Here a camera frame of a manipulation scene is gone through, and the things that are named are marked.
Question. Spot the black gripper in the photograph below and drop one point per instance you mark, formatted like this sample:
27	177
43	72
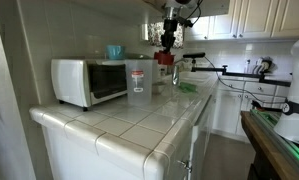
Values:
170	26

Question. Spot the clear plastic jug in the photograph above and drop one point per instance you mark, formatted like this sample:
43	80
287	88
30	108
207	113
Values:
139	81

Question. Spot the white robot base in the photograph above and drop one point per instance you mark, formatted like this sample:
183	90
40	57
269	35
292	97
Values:
288	124

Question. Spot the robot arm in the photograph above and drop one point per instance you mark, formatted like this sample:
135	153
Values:
172	18

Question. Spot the floral window curtain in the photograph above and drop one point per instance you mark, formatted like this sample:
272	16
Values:
155	31

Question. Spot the chrome kitchen faucet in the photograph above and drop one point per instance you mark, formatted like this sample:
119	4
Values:
174	70

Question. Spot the white upper cabinets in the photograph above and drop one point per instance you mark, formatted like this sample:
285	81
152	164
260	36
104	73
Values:
249	19

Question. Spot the white cabinets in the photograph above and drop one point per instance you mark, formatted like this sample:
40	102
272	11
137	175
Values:
236	95
249	19

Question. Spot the grey bowl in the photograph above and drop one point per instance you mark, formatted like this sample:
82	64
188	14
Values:
158	87

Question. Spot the green cloth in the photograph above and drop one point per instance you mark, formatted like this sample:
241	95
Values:
187	87

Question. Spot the teal cup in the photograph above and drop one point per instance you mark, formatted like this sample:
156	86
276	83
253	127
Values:
115	52

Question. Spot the white lower cabinets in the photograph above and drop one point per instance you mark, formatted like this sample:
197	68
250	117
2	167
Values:
236	95

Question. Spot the dish rack with dishes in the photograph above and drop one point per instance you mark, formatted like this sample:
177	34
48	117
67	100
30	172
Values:
263	64

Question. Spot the white toaster oven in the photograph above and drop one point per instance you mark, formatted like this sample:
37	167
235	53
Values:
86	82

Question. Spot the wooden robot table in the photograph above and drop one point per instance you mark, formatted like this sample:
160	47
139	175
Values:
276	158

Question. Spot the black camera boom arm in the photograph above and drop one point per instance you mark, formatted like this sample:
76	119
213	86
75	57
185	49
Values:
260	76

